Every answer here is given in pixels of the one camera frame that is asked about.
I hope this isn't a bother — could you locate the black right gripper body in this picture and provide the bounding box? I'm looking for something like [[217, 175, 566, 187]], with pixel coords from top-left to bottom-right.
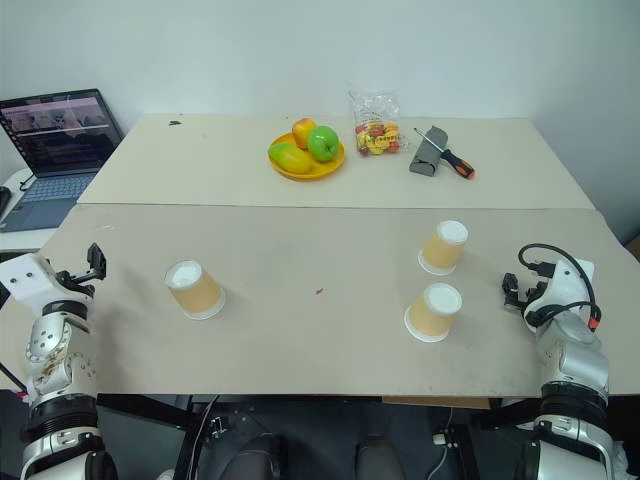
[[517, 277, 552, 315]]

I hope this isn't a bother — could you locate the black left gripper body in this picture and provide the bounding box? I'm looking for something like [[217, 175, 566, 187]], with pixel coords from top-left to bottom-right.
[[52, 267, 97, 301]]

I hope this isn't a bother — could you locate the brown paper cup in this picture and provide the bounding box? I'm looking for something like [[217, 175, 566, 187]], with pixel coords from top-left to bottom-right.
[[417, 219, 470, 277], [404, 282, 464, 344], [163, 260, 227, 321]]

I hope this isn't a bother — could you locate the open grey laptop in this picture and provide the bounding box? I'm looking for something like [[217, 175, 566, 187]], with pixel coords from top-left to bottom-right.
[[0, 88, 126, 234]]

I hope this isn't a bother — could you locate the grey rectangular case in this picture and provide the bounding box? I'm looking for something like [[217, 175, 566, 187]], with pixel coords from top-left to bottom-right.
[[408, 125, 450, 178]]

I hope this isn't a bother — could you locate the clear bag of candies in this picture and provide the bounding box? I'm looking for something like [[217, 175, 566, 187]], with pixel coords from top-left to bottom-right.
[[347, 88, 404, 157]]

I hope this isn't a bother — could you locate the dark rounded shape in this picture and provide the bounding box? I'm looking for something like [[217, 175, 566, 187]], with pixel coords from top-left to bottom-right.
[[354, 433, 398, 480], [234, 431, 288, 480]]

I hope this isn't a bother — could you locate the yellow plastic plate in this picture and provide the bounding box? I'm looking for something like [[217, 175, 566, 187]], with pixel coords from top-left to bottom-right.
[[267, 131, 347, 180]]

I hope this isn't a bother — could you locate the yellow green mango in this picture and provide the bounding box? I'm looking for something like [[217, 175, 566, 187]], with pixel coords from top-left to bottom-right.
[[268, 142, 316, 175]]

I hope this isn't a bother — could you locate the green apple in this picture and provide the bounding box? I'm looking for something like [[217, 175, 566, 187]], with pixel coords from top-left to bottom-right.
[[306, 125, 341, 164]]

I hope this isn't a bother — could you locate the orange yellow apple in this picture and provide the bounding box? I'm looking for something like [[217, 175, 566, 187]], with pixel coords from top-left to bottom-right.
[[291, 117, 318, 151]]

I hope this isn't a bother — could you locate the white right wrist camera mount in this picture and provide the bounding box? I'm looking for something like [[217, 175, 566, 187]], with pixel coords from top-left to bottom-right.
[[528, 257, 596, 321]]

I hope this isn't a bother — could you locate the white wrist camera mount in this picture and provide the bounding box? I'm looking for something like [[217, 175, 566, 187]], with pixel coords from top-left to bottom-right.
[[0, 252, 57, 304], [528, 257, 596, 321]]

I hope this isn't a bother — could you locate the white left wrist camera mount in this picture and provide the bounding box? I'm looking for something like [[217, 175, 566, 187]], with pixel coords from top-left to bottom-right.
[[0, 252, 57, 304]]

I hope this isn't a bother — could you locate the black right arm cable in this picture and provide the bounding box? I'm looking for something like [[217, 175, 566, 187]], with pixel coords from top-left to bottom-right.
[[517, 242, 602, 332]]

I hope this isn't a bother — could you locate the thin left arm cable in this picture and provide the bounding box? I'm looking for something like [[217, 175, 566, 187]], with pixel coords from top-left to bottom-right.
[[0, 363, 29, 399]]

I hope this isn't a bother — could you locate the black orange handled screwdriver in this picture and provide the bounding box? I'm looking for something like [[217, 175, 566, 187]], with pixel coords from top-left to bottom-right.
[[413, 127, 476, 180]]

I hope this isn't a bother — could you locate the white cable with plug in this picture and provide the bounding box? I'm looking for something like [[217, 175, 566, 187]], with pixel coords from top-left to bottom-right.
[[428, 406, 455, 480]]

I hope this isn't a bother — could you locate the thin white cable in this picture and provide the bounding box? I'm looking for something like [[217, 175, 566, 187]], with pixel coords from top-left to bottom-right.
[[189, 394, 221, 480]]

